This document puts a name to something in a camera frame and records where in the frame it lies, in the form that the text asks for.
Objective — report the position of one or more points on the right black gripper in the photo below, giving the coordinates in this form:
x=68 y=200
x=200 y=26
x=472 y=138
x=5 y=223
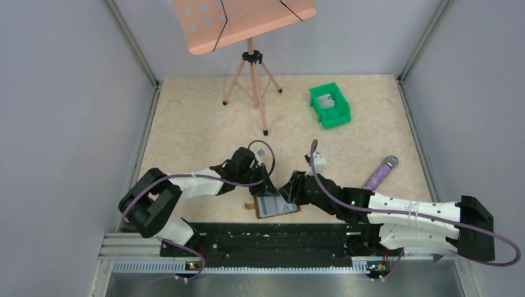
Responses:
x=296 y=185

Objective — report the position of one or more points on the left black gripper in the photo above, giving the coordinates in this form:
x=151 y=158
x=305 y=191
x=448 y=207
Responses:
x=264 y=182

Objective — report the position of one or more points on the brown leather card holder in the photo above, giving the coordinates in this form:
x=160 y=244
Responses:
x=270 y=206

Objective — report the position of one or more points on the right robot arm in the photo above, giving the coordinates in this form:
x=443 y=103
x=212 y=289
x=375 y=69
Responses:
x=456 y=226

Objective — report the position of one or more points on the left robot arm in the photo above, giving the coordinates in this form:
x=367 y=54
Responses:
x=149 y=204

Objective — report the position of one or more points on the silver card in bin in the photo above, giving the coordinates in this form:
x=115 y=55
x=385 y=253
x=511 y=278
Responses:
x=326 y=101

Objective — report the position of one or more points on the purple glitter microphone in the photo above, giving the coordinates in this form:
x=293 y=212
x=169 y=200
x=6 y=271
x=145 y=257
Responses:
x=381 y=173

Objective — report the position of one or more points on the green plastic bin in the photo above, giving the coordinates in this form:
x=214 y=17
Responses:
x=333 y=117

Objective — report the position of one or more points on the pink music stand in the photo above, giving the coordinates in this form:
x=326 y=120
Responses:
x=211 y=25

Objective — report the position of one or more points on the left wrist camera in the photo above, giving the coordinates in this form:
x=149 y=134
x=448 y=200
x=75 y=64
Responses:
x=260 y=153

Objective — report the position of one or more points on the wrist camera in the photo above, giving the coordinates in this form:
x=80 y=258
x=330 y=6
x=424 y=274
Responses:
x=318 y=161
x=260 y=153

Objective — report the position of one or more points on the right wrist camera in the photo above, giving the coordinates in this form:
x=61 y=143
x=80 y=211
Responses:
x=318 y=161

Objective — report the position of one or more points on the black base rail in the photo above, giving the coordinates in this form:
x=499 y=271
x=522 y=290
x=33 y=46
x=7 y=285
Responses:
x=280 y=245

